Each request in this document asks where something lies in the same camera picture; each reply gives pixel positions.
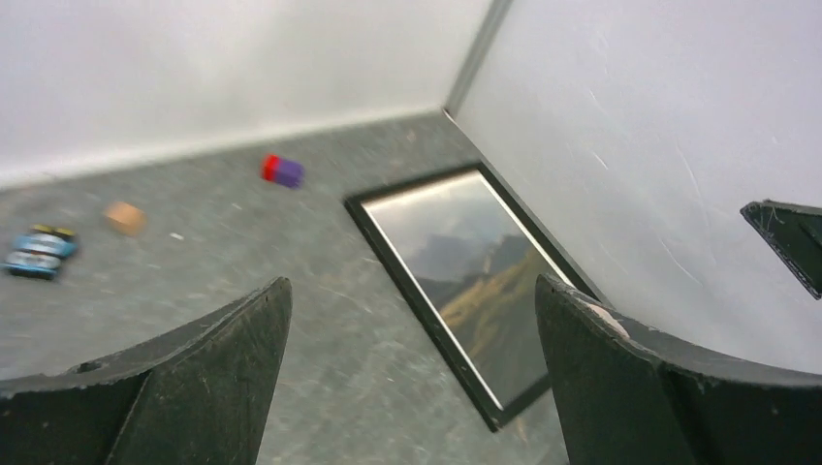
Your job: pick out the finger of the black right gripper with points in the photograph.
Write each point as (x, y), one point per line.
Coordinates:
(793, 232)

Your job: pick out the small wooden cube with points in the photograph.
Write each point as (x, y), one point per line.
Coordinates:
(125, 218)

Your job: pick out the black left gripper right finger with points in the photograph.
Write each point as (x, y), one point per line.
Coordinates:
(627, 393)

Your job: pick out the blue owl toy block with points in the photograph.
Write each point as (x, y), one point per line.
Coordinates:
(41, 252)

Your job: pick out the red purple block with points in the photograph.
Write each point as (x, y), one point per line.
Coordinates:
(282, 171)

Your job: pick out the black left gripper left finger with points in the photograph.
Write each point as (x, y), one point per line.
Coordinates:
(198, 394)

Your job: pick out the wooden picture frame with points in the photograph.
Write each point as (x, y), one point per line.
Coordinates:
(411, 289)

